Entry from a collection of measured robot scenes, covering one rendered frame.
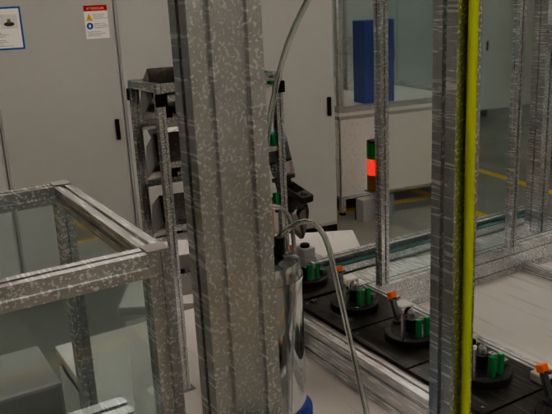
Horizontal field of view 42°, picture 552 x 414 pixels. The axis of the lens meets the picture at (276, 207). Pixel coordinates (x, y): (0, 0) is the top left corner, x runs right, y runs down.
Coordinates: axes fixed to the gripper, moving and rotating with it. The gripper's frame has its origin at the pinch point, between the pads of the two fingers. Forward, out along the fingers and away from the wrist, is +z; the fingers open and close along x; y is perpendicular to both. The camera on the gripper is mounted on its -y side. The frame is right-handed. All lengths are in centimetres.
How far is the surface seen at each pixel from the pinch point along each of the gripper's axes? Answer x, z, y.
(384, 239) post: -14.4, 5.9, -22.6
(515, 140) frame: -72, -12, -32
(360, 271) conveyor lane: -22.4, 19.6, 4.0
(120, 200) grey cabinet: -49, -15, 289
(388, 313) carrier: 2.1, 23.1, -36.9
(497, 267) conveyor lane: -62, 30, -21
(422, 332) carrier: 7, 25, -54
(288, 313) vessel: 67, -4, -93
